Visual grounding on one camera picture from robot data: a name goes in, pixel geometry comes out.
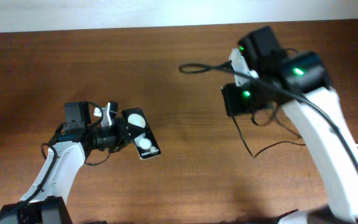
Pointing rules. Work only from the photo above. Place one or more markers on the black smartphone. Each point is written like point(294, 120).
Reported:
point(146, 147)

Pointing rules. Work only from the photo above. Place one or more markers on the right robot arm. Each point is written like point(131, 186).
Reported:
point(301, 87)

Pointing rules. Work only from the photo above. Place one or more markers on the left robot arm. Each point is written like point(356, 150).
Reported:
point(67, 152)

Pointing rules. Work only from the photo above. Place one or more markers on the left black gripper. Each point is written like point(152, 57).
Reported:
point(122, 137)

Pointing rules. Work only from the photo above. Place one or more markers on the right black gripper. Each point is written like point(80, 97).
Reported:
point(232, 106)

